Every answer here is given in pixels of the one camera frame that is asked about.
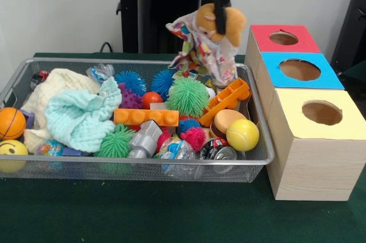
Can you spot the yellow tennis ball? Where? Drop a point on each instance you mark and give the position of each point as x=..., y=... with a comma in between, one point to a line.
x=243, y=135

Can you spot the orange studded building brick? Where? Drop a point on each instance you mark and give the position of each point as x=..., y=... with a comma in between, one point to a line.
x=145, y=117

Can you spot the clear mesh bin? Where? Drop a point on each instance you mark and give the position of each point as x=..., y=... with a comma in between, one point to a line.
x=85, y=173

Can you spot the green spiky rubber ball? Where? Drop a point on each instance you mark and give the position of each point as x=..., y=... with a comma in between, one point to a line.
x=187, y=95

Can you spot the dark green tablecloth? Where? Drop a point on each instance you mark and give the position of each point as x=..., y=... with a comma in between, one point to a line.
x=357, y=74
x=143, y=214

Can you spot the wooden box with three holes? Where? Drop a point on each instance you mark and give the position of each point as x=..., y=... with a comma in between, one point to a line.
x=314, y=168

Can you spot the orange basketball toy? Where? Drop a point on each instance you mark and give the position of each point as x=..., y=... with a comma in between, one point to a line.
x=12, y=123

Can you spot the toy hamburger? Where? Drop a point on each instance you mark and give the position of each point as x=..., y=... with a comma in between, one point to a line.
x=226, y=121

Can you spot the colourful spotted cloth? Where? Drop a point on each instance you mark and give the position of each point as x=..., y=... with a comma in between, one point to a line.
x=211, y=60

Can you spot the silver plastic toy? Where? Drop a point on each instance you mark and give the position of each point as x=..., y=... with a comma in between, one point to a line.
x=144, y=140

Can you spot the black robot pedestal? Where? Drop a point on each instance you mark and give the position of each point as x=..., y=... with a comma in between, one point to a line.
x=160, y=11

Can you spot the orange plastic toy block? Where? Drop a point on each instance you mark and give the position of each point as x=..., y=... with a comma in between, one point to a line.
x=227, y=97

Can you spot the cream waffle cloth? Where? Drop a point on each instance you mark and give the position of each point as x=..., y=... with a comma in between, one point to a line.
x=34, y=94

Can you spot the black upright panel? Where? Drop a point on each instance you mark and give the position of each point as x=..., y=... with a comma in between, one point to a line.
x=353, y=20

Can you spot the yellow smiley ball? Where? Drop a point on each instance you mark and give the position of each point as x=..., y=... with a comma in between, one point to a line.
x=12, y=148

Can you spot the mint green waffle cloth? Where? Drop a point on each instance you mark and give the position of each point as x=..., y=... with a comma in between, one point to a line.
x=83, y=117

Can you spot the brown plush monkey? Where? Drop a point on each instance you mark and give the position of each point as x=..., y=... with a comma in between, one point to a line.
x=236, y=23

